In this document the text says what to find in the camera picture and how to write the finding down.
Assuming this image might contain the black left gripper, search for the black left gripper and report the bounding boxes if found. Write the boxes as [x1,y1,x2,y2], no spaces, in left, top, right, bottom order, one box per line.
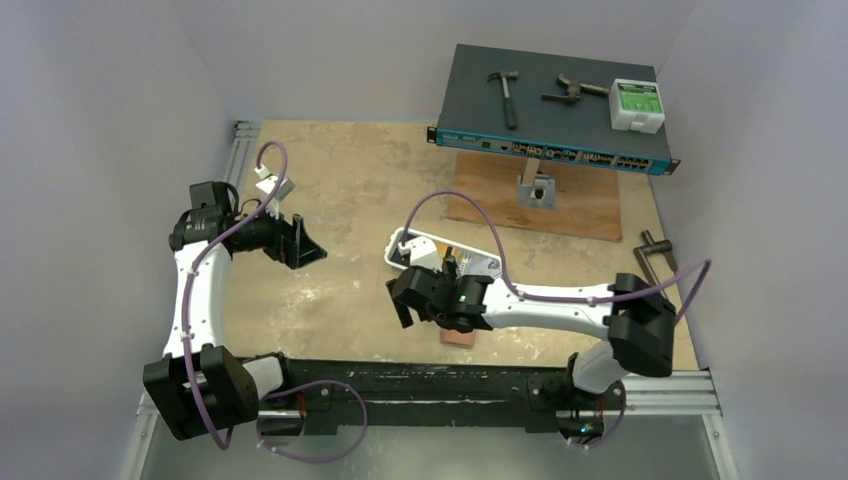
[232,195,325,268]

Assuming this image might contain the grey metal stand bracket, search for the grey metal stand bracket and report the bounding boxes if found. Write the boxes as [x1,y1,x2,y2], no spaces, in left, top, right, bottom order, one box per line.
[516,158,556,210]

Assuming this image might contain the blue network switch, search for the blue network switch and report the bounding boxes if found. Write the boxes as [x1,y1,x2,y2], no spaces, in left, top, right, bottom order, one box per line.
[427,44,680,176]

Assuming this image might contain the white green electrical box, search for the white green electrical box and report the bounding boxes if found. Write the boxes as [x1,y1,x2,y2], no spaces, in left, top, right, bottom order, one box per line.
[608,78,665,134]

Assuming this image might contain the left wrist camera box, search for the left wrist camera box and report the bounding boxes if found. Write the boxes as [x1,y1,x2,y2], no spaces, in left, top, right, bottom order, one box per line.
[254,165,295,220]

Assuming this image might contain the silver VIP card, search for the silver VIP card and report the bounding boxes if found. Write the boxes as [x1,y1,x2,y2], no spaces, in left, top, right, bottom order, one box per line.
[465,257,502,279]

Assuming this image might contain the aluminium frame rails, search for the aluminium frame rails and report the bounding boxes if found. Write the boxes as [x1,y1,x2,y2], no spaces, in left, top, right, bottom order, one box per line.
[119,120,741,480]

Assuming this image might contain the white plastic basket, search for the white plastic basket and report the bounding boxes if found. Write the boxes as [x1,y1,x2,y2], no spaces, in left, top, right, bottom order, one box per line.
[384,227,502,279]

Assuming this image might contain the small hammer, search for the small hammer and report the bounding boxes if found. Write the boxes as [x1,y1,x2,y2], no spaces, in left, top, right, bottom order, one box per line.
[487,70,519,131]

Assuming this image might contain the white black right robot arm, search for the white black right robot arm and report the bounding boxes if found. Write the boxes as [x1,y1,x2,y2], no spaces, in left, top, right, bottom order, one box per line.
[386,266,677,407]

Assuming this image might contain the plywood board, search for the plywood board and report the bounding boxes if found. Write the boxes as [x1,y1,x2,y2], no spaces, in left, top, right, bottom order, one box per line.
[451,151,623,242]

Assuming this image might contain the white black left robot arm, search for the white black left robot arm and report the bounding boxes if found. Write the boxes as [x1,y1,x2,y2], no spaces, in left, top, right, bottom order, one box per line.
[142,181,327,441]

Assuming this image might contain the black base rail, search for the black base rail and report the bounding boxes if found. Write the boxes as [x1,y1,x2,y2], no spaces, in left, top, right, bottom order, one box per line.
[259,355,625,437]

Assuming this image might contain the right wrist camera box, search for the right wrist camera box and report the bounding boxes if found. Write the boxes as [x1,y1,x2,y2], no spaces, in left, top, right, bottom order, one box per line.
[397,236,442,271]

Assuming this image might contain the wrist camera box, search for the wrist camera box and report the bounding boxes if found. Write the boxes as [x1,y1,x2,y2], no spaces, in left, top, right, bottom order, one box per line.
[397,236,442,271]
[254,165,295,220]

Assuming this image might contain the metal crank handle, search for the metal crank handle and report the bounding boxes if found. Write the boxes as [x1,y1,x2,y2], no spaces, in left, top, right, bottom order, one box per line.
[633,229,680,299]

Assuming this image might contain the gold magnetic stripe card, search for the gold magnetic stripe card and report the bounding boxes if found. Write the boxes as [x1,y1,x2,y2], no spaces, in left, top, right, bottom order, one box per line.
[443,246,469,275]

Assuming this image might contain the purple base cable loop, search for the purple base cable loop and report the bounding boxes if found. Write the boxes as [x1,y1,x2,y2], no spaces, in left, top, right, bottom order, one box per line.
[255,381,371,466]

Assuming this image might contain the tan leather card holder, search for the tan leather card holder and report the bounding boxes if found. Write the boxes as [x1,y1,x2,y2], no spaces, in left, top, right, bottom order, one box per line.
[439,329,477,349]

